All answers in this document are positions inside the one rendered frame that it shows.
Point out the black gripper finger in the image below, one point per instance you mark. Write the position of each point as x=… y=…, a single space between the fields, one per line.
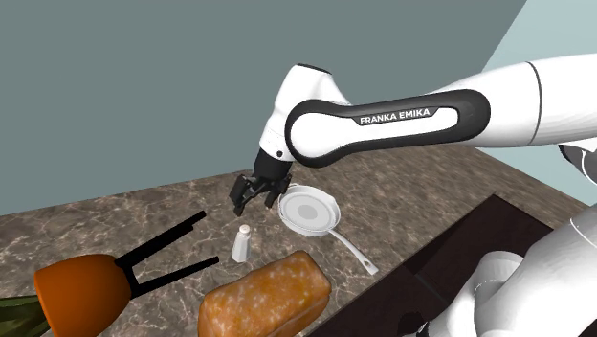
x=275 y=192
x=241 y=191

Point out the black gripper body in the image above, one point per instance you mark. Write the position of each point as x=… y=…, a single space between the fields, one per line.
x=272 y=169

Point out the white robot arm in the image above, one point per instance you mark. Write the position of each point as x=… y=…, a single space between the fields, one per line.
x=513 y=107

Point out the white frying pan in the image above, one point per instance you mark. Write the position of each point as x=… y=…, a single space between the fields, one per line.
x=309 y=212

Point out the white salt shaker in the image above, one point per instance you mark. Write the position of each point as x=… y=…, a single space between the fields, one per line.
x=241 y=246

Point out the brown bread loaf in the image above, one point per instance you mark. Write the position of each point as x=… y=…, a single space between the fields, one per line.
x=266 y=298

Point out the orange vessel with black legs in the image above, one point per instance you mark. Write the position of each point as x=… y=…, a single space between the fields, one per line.
x=81 y=296

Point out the green leafy plant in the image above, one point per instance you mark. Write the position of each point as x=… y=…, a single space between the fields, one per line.
x=18 y=317

